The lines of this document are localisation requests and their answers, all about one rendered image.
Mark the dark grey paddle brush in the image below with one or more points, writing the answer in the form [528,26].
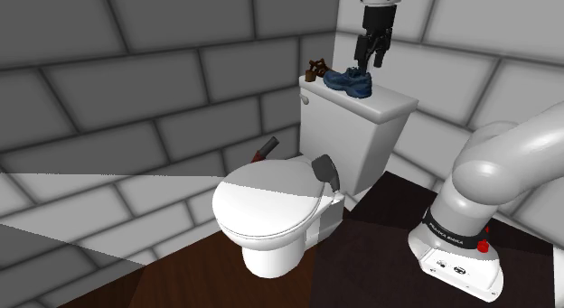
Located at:
[327,168]

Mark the white toilet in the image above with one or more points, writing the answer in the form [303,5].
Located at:
[352,122]

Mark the brown heeled sandal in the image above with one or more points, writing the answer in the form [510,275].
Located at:
[316,70]

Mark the blue sneaker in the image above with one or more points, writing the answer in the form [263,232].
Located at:
[350,81]

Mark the dark robot stand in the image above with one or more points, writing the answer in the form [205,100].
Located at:
[374,263]

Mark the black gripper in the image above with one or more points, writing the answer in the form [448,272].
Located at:
[378,18]

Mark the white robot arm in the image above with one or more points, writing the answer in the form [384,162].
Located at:
[480,175]

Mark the red and black tool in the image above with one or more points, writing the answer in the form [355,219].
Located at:
[265,149]

